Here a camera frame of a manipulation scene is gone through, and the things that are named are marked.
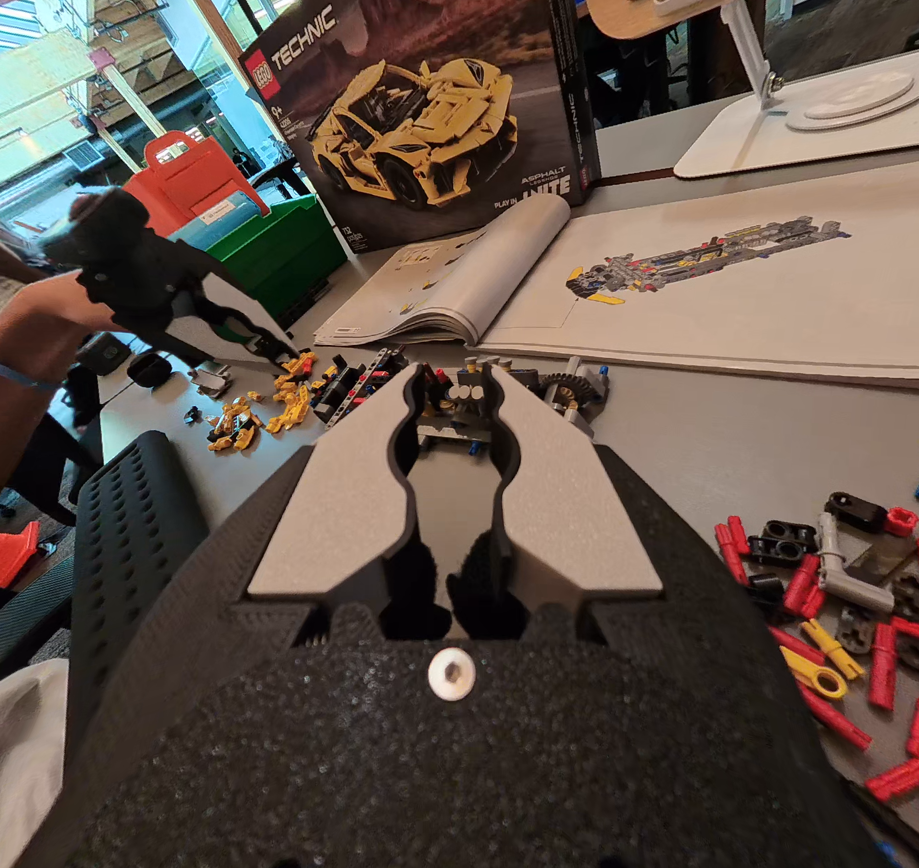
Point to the person's left forearm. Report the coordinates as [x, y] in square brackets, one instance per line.
[18, 423]

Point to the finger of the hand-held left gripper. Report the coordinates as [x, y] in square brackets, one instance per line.
[205, 340]
[237, 304]

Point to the grey lego piece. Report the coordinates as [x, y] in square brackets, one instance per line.
[212, 380]

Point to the orange object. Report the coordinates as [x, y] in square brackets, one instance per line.
[18, 552]

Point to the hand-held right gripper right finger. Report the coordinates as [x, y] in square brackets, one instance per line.
[574, 516]

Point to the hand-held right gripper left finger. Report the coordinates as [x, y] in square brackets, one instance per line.
[337, 516]

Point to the person's left hand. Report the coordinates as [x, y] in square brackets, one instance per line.
[43, 322]

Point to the white stand base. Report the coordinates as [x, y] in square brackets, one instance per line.
[732, 150]

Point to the green plastic bin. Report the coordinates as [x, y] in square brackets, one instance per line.
[287, 258]

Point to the pile of small lego pins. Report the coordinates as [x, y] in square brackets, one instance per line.
[800, 584]

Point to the lego car chassis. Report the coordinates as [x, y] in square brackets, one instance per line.
[344, 394]

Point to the red lego connector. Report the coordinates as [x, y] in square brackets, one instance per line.
[307, 362]

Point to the light blue wrapped package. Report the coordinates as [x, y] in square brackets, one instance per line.
[226, 225]

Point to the blue wristband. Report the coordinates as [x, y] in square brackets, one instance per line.
[29, 378]

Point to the lego set box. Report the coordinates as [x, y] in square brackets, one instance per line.
[445, 35]

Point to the pile of yellow lego pieces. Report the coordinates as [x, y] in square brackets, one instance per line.
[291, 408]

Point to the white instruction booklet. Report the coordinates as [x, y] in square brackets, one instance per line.
[718, 322]

